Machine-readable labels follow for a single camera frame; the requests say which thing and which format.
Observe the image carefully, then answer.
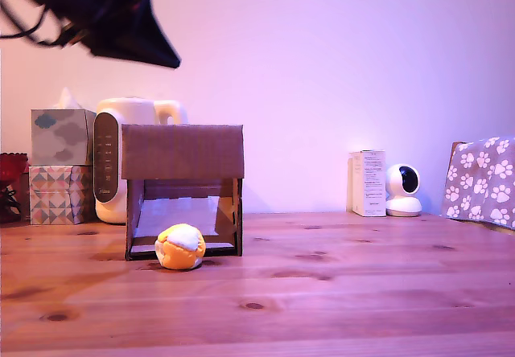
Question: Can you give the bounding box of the orange and white footbag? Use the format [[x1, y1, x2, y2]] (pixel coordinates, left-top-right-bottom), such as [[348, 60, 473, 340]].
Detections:
[[154, 223, 208, 271]]

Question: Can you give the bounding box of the cardboard dice tower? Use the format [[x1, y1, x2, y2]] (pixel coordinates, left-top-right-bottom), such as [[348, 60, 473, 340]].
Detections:
[[121, 123, 245, 261]]

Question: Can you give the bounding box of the cream kettle with brown panel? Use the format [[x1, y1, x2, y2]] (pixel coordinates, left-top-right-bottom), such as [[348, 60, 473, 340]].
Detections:
[[94, 96, 189, 225]]

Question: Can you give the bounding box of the white tissue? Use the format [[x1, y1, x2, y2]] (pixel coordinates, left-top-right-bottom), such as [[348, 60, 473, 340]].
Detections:
[[51, 87, 84, 111]]

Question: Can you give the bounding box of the cloud print tissue box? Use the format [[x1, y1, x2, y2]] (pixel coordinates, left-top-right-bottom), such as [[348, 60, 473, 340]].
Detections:
[[31, 109, 97, 166]]

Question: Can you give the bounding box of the triangle pattern tissue box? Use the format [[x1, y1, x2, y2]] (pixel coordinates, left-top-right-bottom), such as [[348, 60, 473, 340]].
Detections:
[[28, 165, 96, 226]]

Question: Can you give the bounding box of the white printed carton box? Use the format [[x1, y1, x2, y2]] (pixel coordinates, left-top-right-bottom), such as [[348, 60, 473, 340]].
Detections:
[[348, 150, 386, 218]]

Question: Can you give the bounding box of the paw print blanket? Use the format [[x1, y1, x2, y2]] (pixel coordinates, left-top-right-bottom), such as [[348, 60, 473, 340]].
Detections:
[[440, 135, 515, 232]]

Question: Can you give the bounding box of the black cable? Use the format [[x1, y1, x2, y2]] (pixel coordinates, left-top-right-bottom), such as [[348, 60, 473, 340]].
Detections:
[[0, 9, 49, 40], [0, 0, 68, 49]]

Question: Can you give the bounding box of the small white round camera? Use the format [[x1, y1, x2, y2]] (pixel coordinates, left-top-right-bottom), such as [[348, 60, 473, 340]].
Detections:
[[385, 163, 423, 218]]

